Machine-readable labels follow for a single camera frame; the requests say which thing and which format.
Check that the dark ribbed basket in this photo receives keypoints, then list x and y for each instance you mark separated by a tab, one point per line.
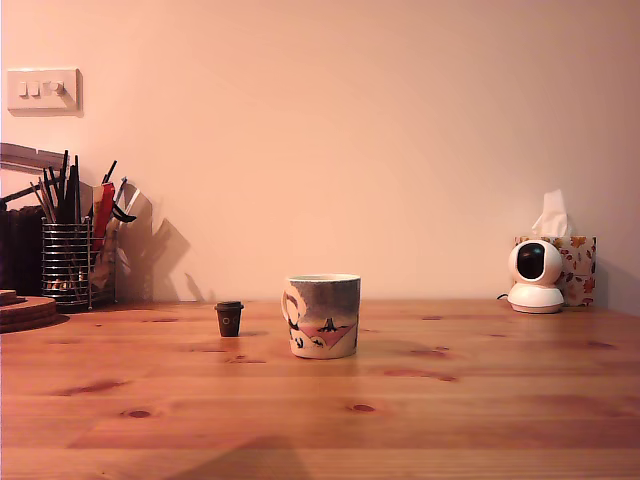
20	250

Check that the brown wooden chopstick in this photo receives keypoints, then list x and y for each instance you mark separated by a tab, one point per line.
44	200

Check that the white tissue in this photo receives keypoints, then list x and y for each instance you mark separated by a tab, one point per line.
552	215

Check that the small cork coaster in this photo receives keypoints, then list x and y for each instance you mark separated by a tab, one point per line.
10	296

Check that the dark brown coffee capsule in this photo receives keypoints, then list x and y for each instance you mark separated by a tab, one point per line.
229	322

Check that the large round cork trivet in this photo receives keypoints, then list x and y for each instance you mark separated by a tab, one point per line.
30	315

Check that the tall black chopstick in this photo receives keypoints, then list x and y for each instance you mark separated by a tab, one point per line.
64	190
77	195

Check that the leaf print tissue box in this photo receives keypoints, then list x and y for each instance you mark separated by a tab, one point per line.
580	270

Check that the painted ceramic coffee mug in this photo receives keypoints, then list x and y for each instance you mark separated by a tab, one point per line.
325	315

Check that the grey wall rail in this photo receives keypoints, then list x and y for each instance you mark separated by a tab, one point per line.
20	155

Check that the red and white utensil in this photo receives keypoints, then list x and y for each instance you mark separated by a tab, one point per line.
104	210

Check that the white wall switch plate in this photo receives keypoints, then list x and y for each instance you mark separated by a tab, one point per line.
45	102

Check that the small white round camera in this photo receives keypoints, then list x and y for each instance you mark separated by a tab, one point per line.
536	295

